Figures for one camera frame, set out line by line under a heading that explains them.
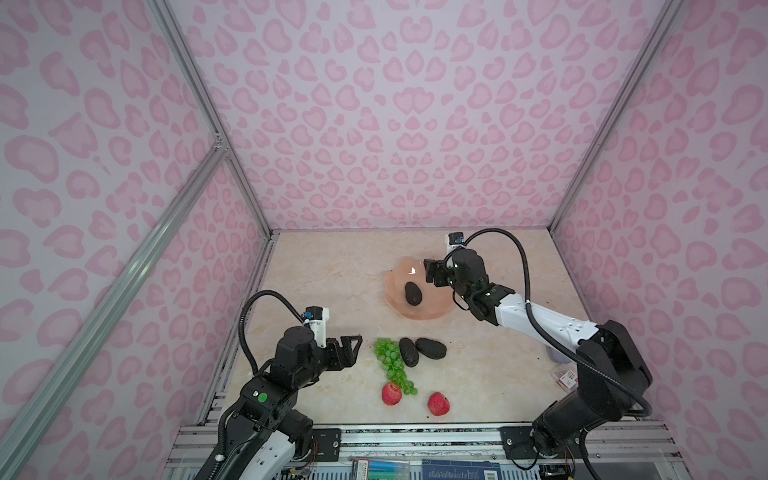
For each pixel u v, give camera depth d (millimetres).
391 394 767
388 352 838
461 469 696
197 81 788
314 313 652
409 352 840
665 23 705
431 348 859
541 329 477
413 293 982
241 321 520
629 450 728
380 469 687
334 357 641
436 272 770
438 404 750
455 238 739
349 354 649
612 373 439
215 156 877
